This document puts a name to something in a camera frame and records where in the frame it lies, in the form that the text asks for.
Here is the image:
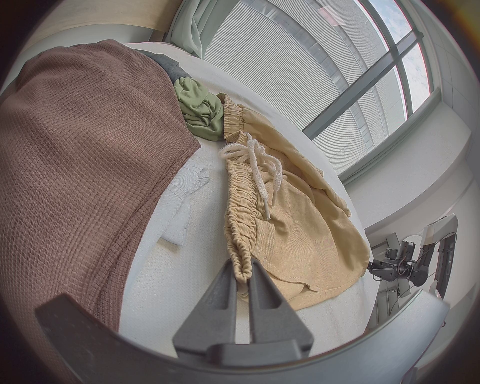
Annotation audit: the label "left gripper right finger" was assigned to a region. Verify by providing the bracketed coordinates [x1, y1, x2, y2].
[247, 259, 314, 348]

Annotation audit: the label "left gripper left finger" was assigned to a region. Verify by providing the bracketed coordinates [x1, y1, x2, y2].
[173, 259, 241, 353]

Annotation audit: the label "yellow drawstring shorts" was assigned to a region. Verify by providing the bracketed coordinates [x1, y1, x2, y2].
[217, 93, 372, 312]

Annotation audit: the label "white garment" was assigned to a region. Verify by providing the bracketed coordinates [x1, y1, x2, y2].
[159, 159, 211, 247]

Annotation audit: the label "green garment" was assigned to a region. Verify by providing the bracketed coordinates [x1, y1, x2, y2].
[174, 77, 226, 142]

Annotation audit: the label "brown waffle knit garment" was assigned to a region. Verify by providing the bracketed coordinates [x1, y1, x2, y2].
[0, 39, 201, 338]

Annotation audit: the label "window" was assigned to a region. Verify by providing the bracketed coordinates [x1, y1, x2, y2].
[199, 0, 441, 184]

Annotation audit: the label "dark grey garment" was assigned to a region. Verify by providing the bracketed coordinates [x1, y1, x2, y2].
[69, 43, 188, 81]

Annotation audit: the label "pale green curtain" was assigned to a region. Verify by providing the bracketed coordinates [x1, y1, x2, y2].
[167, 0, 241, 61]

